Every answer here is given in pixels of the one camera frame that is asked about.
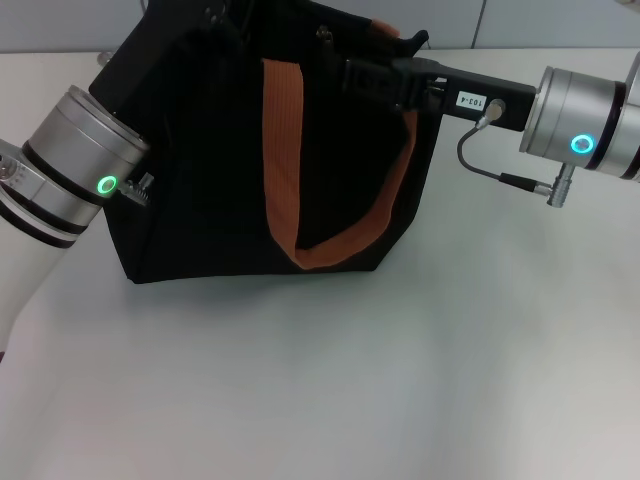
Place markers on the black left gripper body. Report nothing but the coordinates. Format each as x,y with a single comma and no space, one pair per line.
145,55

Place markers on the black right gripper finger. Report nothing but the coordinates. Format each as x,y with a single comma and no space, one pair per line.
372,80

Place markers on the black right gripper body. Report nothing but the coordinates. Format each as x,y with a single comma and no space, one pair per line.
475,100

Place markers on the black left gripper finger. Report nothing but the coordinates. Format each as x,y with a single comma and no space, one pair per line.
235,20

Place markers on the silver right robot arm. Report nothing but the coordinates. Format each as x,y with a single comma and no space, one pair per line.
575,120

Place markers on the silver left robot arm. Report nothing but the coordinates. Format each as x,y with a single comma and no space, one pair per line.
75,150

